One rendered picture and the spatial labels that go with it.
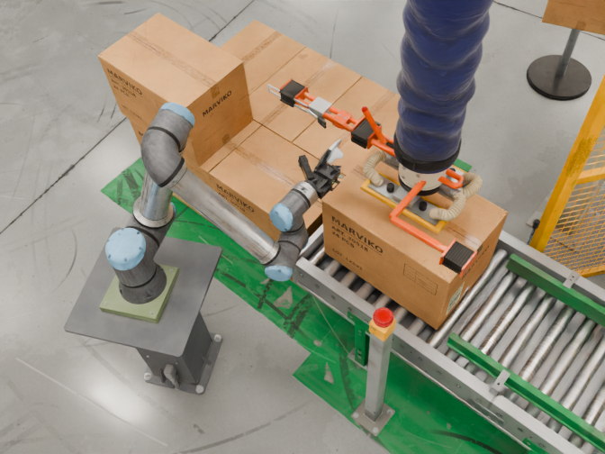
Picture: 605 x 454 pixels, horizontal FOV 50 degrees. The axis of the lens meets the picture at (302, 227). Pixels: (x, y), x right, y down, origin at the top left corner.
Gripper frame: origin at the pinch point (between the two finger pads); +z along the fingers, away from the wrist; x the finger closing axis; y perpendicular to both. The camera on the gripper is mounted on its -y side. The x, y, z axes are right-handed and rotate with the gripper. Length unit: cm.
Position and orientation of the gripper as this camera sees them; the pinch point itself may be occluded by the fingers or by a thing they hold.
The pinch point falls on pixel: (339, 151)
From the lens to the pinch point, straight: 235.1
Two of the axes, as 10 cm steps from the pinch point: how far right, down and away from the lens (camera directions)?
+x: -0.5, -5.5, -8.3
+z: 6.4, -6.6, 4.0
